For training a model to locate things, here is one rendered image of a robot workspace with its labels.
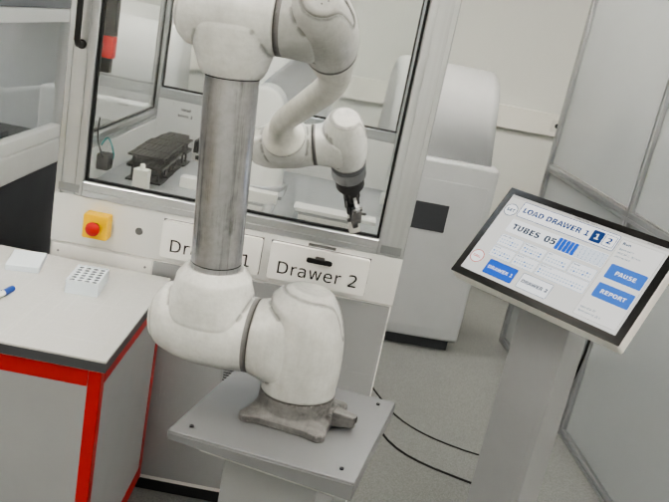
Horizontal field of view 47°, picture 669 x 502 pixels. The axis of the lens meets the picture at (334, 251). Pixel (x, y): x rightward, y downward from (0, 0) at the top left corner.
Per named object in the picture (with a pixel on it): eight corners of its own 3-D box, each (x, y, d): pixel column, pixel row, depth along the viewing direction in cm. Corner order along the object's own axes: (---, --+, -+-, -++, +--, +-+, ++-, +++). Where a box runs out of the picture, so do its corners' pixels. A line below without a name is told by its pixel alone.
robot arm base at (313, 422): (340, 450, 149) (344, 424, 147) (235, 419, 155) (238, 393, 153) (365, 412, 166) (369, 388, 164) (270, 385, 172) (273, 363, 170)
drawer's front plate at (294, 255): (363, 296, 226) (370, 261, 223) (265, 277, 226) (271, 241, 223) (363, 294, 228) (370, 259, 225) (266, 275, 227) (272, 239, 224)
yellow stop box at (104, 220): (105, 242, 221) (108, 218, 219) (80, 237, 221) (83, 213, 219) (111, 237, 226) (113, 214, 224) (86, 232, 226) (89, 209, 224)
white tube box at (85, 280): (97, 297, 203) (98, 284, 202) (64, 292, 203) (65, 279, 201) (108, 281, 215) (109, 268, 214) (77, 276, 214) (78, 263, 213)
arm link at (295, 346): (330, 413, 150) (346, 307, 145) (239, 394, 153) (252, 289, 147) (341, 380, 166) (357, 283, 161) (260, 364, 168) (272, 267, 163)
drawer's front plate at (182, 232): (257, 275, 226) (263, 239, 223) (158, 256, 225) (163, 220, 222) (258, 273, 227) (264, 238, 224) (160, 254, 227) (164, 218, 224)
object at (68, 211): (392, 306, 228) (402, 259, 224) (50, 238, 227) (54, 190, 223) (386, 224, 319) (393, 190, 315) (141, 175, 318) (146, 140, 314)
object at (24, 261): (38, 273, 211) (39, 267, 211) (4, 269, 209) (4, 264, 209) (46, 258, 223) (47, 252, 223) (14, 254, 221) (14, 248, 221)
